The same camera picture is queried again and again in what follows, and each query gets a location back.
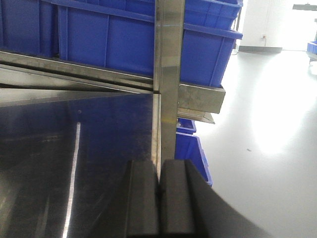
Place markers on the blue crate lower shelf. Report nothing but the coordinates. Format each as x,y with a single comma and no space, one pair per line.
188,147

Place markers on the large blue crate right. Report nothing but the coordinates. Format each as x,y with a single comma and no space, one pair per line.
120,34

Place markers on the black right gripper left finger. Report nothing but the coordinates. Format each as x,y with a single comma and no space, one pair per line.
142,219

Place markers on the distant blue crate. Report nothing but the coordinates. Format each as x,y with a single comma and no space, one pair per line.
312,47

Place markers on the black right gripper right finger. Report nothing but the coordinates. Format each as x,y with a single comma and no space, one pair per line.
190,208

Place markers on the blue crate upper left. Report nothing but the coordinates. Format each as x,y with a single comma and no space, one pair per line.
29,27

